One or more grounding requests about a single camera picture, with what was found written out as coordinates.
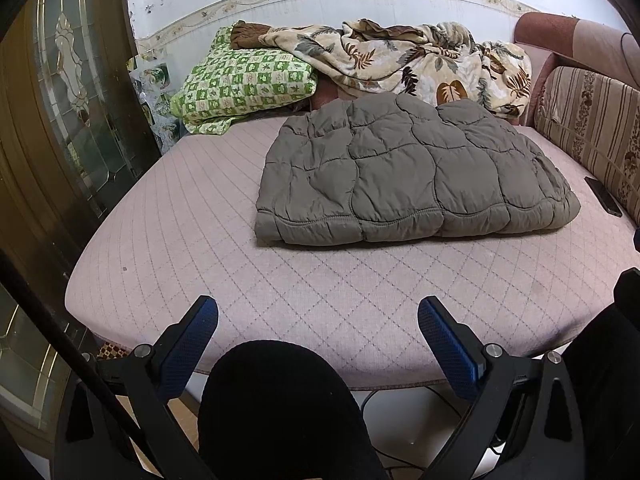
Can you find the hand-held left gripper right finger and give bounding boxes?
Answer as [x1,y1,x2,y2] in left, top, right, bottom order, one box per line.
[417,296,587,480]

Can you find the person's leg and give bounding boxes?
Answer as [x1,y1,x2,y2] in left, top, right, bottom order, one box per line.
[197,339,390,480]
[561,300,640,480]

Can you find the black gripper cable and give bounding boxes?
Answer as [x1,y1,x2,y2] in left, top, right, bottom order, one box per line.
[0,247,168,480]

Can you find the pink quilted mattress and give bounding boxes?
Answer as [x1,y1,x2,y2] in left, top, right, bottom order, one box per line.
[65,107,640,392]

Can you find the leaf print blanket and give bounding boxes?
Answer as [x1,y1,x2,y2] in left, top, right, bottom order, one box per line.
[260,19,534,121]

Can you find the person's left leg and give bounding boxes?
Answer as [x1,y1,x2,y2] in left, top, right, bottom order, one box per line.
[197,339,390,480]

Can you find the striped floral sofa cushion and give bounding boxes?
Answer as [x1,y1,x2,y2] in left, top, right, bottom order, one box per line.
[533,66,640,227]

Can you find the person's right leg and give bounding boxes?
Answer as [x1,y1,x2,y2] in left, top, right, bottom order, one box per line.
[561,300,640,480]

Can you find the brown cloth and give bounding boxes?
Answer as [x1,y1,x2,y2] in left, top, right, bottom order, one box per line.
[231,21,275,52]

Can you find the green printed plastic bag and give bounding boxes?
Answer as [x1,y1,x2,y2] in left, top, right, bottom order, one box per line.
[129,57,177,155]

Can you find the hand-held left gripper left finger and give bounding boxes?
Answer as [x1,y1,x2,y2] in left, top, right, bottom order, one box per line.
[52,295,219,480]

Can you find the black phone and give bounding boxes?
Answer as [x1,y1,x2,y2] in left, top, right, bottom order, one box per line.
[584,176,624,218]

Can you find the black floor cables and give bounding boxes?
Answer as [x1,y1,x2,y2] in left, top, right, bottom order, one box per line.
[359,385,508,480]

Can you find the pink sofa armrest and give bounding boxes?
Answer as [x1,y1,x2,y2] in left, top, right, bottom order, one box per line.
[514,12,640,127]

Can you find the wooden door with patterned glass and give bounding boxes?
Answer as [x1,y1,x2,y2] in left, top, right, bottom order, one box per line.
[0,0,162,441]

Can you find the grey puffer jacket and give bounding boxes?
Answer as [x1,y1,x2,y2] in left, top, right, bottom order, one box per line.
[254,95,582,247]

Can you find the patterned floor mat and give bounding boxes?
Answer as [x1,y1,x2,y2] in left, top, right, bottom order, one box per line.
[95,341,135,362]

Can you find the green checked pillow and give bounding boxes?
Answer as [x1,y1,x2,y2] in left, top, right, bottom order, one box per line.
[170,27,319,137]

